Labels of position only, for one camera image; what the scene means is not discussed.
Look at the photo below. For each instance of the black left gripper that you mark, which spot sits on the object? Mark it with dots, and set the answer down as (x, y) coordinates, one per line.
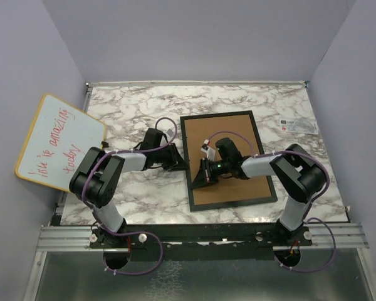
(176, 162)

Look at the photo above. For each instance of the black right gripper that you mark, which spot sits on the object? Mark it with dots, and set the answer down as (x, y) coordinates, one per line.
(204, 175)

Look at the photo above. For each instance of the black picture frame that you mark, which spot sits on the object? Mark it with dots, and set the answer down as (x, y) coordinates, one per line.
(228, 203)

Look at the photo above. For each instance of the brown backing board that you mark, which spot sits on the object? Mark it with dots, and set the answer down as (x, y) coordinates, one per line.
(253, 138)

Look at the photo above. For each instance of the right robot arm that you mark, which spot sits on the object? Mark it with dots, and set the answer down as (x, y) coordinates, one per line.
(303, 177)

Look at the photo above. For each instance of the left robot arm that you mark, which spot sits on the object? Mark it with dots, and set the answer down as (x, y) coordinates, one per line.
(96, 178)

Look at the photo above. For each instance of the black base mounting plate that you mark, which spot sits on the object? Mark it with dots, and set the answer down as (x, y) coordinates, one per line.
(194, 242)

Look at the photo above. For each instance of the yellow rimmed whiteboard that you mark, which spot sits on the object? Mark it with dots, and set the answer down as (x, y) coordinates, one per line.
(57, 141)

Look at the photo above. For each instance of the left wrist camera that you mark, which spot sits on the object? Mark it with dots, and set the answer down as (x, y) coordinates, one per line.
(154, 139)

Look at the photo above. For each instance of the aluminium rail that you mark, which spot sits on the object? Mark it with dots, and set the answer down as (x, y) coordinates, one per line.
(77, 238)

